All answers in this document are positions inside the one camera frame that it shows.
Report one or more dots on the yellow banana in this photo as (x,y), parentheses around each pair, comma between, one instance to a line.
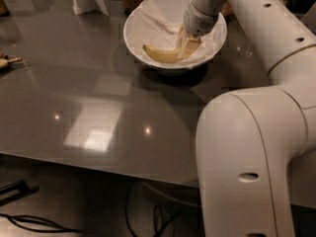
(165,56)

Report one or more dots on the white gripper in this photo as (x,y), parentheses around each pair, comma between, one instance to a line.
(197,23)

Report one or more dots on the black bar on floor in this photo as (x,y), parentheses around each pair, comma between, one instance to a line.
(16,191)

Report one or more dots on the glass jar with lid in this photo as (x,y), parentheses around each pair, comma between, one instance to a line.
(227,11)

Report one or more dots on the banana stem at left edge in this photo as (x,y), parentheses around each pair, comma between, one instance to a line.
(5,60)

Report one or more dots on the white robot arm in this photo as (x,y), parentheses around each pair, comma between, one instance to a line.
(246,138)

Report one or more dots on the white paper napkin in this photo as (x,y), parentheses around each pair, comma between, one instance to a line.
(149,27)

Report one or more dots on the white bowl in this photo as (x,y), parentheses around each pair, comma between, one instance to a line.
(138,37)

